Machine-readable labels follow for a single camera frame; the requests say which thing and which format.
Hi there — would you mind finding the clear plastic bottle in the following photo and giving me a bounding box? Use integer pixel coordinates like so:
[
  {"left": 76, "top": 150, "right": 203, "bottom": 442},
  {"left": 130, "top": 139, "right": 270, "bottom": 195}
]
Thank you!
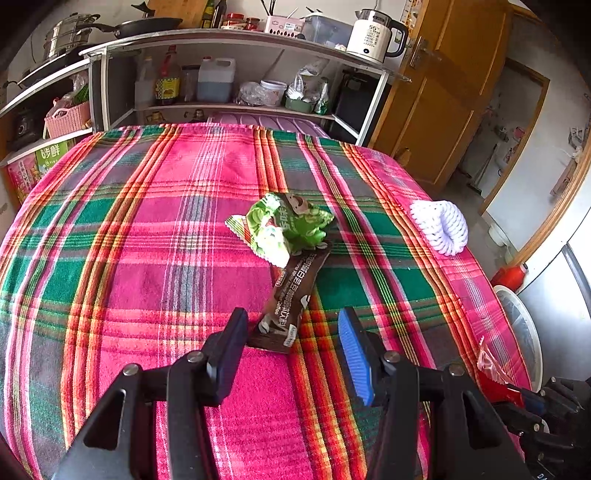
[{"left": 134, "top": 56, "right": 156, "bottom": 109}]

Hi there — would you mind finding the white electric kettle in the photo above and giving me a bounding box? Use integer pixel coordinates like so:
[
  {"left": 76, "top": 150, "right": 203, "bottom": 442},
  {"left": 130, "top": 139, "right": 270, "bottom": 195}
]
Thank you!
[{"left": 346, "top": 9, "right": 409, "bottom": 63}]

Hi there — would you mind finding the plaid pink green tablecloth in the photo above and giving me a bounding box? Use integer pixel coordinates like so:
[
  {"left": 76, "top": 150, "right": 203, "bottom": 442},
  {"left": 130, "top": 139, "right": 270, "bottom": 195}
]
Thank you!
[{"left": 1, "top": 124, "right": 530, "bottom": 479}]

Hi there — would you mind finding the green milk carton box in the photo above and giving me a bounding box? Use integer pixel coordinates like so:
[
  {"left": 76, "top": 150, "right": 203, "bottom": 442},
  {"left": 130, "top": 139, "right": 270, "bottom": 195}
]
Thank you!
[{"left": 35, "top": 139, "right": 76, "bottom": 175}]

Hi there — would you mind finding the white trash bin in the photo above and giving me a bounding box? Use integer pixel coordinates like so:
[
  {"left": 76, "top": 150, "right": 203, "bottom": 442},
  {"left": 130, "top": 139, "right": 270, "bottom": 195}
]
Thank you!
[{"left": 494, "top": 285, "right": 544, "bottom": 392}]

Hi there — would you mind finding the green pea snack bag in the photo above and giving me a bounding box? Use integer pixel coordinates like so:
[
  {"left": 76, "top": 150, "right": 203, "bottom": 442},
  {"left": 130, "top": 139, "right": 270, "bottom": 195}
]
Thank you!
[{"left": 225, "top": 192, "right": 335, "bottom": 268}]

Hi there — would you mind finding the white round tub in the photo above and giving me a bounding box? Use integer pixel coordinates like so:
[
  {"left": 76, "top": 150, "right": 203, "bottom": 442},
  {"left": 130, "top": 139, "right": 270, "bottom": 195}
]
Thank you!
[{"left": 259, "top": 80, "right": 287, "bottom": 107}]

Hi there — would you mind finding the pink plastic basket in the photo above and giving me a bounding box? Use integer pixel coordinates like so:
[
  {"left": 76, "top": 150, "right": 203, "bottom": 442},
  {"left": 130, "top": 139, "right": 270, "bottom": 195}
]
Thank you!
[{"left": 45, "top": 101, "right": 90, "bottom": 138}]

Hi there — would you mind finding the white vinegar jug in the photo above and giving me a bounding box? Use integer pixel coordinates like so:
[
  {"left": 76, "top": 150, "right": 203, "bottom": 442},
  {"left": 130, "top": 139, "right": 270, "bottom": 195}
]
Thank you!
[{"left": 197, "top": 57, "right": 235, "bottom": 103}]

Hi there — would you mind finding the wooden cutting board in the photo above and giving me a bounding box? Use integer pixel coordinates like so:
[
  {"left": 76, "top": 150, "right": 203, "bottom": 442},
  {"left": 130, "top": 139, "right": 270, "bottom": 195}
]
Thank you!
[{"left": 146, "top": 0, "right": 207, "bottom": 28}]

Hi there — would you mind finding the soy sauce bottle yellow label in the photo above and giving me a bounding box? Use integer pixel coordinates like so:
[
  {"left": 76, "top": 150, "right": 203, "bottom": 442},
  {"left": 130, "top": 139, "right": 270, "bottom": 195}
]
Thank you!
[{"left": 154, "top": 45, "right": 181, "bottom": 105}]

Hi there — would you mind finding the stainless steel steamer pot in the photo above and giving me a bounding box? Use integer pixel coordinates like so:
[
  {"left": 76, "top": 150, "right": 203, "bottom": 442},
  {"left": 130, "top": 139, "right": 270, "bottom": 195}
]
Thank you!
[{"left": 43, "top": 12, "right": 100, "bottom": 60}]

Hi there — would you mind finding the pink utensil holder box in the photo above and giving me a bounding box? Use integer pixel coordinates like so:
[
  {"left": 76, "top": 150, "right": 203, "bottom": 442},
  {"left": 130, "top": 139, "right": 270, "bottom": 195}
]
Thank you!
[{"left": 263, "top": 15, "right": 304, "bottom": 37}]

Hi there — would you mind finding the clear plastic storage container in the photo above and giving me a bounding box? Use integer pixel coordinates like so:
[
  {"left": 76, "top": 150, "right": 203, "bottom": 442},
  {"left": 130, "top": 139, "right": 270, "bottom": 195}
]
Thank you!
[{"left": 303, "top": 13, "right": 353, "bottom": 48}]

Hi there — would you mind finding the silver refrigerator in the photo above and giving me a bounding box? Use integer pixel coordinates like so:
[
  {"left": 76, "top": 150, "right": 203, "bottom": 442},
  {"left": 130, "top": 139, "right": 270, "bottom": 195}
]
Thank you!
[{"left": 518, "top": 179, "right": 590, "bottom": 380}]

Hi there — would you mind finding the white metal shelf rack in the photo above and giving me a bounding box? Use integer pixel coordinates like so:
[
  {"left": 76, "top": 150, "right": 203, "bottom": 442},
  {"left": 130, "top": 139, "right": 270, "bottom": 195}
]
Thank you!
[{"left": 1, "top": 29, "right": 396, "bottom": 165}]

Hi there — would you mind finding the white foam fruit net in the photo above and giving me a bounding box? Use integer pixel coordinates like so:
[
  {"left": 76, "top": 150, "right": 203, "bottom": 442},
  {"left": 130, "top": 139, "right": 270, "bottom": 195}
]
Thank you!
[{"left": 410, "top": 200, "right": 469, "bottom": 256}]

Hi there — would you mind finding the black frying pan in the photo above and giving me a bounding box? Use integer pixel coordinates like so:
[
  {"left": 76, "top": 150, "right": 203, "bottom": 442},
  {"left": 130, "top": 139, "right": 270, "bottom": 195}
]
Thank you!
[{"left": 76, "top": 2, "right": 183, "bottom": 39}]

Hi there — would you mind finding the brown chocolate bar wrapper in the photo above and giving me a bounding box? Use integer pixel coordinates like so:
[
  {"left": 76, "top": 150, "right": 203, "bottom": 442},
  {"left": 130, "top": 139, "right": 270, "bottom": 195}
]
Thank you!
[{"left": 247, "top": 241, "right": 332, "bottom": 354}]

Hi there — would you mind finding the pink storage bin lid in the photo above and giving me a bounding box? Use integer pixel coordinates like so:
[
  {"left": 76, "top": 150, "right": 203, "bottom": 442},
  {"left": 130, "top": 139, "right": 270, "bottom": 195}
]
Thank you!
[{"left": 207, "top": 112, "right": 329, "bottom": 138}]

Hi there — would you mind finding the black induction cooktop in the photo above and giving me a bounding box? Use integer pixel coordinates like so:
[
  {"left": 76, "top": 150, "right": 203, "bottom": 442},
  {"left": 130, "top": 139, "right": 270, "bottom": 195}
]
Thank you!
[{"left": 17, "top": 43, "right": 95, "bottom": 89}]

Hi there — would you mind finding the wooden door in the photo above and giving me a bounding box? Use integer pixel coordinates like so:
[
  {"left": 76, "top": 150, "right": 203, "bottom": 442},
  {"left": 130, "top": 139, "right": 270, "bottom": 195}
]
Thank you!
[{"left": 370, "top": 0, "right": 513, "bottom": 195}]

